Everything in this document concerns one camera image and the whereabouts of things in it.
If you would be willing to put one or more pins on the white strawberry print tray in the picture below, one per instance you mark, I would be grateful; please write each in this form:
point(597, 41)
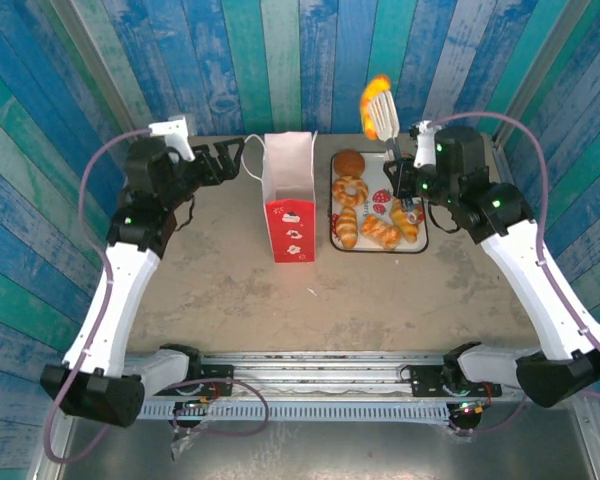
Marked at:
point(375, 172)

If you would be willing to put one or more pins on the orange white twisted fake pastry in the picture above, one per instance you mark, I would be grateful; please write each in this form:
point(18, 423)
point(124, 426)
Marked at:
point(380, 231)

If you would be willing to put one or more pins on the round brown fake bun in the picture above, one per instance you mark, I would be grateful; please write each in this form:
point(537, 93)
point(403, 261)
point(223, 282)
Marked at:
point(349, 162)

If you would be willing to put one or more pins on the metal tongs with white tips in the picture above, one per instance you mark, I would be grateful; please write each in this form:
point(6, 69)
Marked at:
point(382, 117)

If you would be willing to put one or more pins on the yellow orange fake bread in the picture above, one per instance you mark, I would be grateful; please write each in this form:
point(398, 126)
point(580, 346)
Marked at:
point(371, 97)

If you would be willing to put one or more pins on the red and white paper bag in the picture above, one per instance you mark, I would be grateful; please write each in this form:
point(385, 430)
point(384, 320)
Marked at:
point(290, 235)

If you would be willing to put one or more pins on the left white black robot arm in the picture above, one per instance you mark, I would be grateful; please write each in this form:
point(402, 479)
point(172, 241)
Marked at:
point(125, 300)

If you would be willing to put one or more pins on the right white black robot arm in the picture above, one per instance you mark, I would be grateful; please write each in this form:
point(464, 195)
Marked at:
point(530, 290)

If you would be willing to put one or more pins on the small LED circuit board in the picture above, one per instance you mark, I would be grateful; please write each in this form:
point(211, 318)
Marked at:
point(197, 402)
point(470, 409)

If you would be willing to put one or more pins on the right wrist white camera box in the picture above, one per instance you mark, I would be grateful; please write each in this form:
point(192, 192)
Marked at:
point(424, 150)

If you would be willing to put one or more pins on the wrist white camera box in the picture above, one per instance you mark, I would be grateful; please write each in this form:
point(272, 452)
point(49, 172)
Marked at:
point(424, 150)
point(172, 130)

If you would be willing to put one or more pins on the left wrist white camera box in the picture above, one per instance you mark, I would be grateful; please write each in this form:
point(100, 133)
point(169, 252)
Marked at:
point(172, 130)

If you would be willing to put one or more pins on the aluminium frame post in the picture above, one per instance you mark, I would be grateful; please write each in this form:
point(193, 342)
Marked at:
point(539, 75)
point(102, 75)

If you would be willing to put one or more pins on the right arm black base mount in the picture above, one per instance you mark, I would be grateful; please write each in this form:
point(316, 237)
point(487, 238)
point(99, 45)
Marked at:
point(427, 380)

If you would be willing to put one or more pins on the aluminium mounting rail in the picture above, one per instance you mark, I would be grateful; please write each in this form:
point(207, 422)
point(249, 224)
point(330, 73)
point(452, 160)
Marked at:
point(320, 375)

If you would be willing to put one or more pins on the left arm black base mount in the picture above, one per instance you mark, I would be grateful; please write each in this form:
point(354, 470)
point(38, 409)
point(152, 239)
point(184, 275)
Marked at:
point(215, 380)

